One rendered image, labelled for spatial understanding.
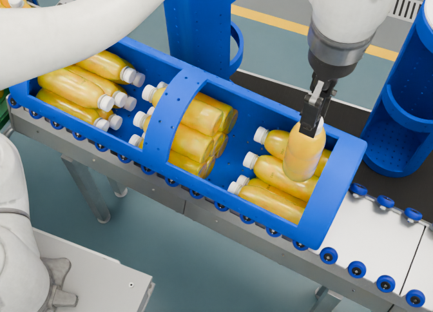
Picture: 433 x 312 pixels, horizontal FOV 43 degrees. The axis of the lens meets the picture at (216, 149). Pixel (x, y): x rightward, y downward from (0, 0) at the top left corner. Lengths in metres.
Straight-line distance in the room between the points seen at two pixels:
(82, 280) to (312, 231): 0.53
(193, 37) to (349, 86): 1.16
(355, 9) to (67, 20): 0.33
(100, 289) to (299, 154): 0.55
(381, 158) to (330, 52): 1.74
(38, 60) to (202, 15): 1.23
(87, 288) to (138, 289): 0.12
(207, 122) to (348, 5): 0.68
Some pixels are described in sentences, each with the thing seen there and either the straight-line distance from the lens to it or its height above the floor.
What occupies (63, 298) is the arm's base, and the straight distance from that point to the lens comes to 1.28.
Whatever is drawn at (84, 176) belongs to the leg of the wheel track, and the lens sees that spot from 2.08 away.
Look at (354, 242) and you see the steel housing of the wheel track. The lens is 1.50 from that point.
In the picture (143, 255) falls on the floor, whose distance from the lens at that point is 2.44.
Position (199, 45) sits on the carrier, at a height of 0.78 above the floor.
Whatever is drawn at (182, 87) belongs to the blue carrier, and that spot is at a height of 1.23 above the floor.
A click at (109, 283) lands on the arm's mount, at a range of 1.30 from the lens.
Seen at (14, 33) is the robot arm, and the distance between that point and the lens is 0.62.
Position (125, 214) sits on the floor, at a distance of 2.51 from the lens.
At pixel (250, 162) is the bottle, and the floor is 1.08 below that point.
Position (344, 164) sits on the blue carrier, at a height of 1.23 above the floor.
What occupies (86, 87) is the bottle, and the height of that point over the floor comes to 1.15.
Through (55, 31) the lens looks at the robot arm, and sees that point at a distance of 0.63.
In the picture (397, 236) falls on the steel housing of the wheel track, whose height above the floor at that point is 0.93.
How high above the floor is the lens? 2.32
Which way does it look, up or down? 63 degrees down
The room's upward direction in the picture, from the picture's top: 1 degrees counter-clockwise
